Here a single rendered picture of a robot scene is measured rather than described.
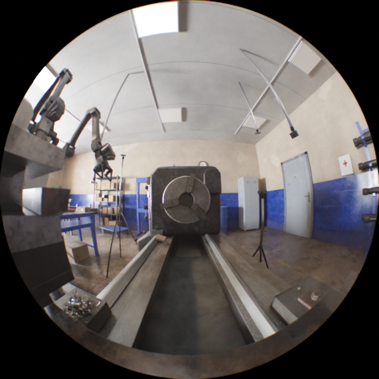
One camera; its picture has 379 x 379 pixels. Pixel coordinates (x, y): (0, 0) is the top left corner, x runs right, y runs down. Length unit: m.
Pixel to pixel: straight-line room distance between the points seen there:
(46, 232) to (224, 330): 0.41
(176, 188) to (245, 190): 3.60
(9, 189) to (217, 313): 0.50
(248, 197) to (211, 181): 3.41
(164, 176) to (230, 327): 0.87
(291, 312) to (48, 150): 0.40
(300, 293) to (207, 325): 0.25
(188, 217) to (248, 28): 2.61
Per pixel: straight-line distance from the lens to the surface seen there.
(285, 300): 0.30
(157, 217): 0.85
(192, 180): 0.61
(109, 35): 2.59
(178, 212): 0.62
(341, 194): 3.12
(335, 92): 3.58
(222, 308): 0.46
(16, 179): 0.18
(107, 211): 4.78
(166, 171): 0.86
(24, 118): 0.21
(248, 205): 4.14
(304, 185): 3.54
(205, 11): 2.33
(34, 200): 0.16
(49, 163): 0.15
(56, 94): 0.72
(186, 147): 4.58
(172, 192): 0.62
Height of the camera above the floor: 1.08
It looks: 6 degrees up
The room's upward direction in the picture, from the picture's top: 1 degrees counter-clockwise
